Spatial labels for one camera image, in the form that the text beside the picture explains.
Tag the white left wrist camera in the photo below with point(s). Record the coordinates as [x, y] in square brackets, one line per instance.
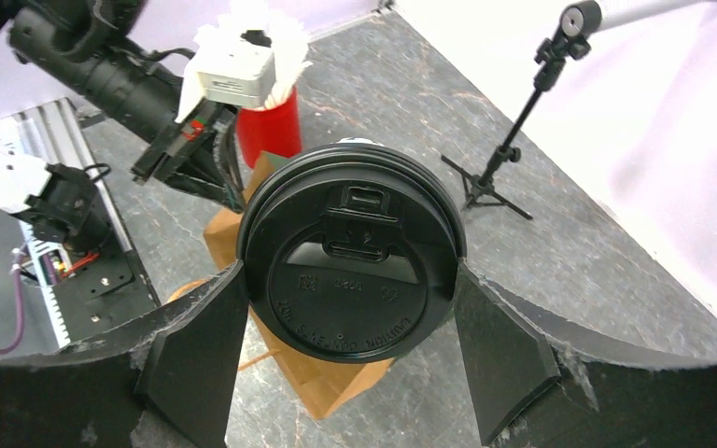
[229, 68]

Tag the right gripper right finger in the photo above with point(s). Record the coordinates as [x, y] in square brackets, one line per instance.
[538, 379]

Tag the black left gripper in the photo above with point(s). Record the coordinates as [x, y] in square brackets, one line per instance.
[197, 156]

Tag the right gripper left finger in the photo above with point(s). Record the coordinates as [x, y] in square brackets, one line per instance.
[163, 379]

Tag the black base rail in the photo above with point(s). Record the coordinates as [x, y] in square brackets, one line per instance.
[83, 297]

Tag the red cup holder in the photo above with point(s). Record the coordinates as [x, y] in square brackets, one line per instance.
[276, 130]

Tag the black plastic cup lid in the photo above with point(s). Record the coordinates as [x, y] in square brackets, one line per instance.
[351, 252]

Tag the green brown paper bag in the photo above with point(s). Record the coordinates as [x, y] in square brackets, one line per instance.
[321, 386]

